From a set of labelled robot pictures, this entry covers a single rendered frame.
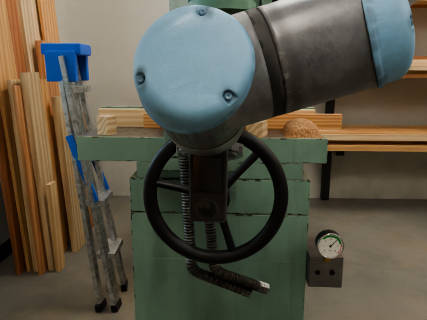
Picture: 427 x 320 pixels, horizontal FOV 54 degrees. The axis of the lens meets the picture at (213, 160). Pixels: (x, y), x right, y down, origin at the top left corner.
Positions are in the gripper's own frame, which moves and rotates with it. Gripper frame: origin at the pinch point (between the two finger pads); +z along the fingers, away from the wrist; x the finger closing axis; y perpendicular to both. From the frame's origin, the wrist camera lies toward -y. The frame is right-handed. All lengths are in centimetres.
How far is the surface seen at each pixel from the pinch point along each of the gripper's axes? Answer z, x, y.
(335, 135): 224, -73, 48
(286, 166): 34.0, -15.7, 3.2
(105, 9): 237, 98, 150
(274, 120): 46, -14, 17
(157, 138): 31.9, 15.1, 9.3
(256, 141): 13.4, -7.4, 5.5
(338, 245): 34.0, -27.5, -14.9
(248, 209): 37.8, -6.7, -7.1
